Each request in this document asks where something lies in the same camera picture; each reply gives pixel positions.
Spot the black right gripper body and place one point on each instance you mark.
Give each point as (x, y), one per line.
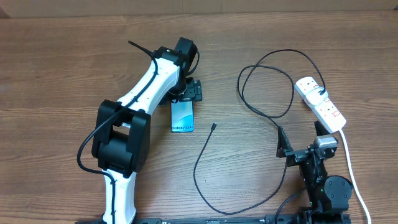
(298, 155)

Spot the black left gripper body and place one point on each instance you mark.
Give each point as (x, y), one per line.
(193, 90)

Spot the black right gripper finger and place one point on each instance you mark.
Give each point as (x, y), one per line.
(320, 129)
(283, 145)

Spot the blue-screen Samsung Galaxy smartphone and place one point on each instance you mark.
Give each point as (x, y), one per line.
(182, 118)

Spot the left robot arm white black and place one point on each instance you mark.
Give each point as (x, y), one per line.
(122, 139)

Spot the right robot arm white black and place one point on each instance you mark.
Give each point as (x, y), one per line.
(329, 195)

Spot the white charger plug adapter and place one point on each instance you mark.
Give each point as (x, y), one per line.
(316, 97)

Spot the white power strip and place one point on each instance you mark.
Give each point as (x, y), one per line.
(327, 113)

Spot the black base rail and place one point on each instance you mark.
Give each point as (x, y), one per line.
(268, 219)

